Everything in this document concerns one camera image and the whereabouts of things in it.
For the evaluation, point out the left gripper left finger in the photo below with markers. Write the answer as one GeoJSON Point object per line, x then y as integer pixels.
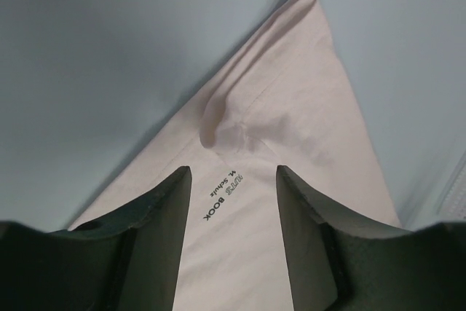
{"type": "Point", "coordinates": [127, 259]}

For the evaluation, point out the white and dark green t-shirt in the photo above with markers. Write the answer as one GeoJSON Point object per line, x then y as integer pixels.
{"type": "Point", "coordinates": [282, 99]}

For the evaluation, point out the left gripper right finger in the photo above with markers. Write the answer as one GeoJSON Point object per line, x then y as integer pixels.
{"type": "Point", "coordinates": [338, 259]}

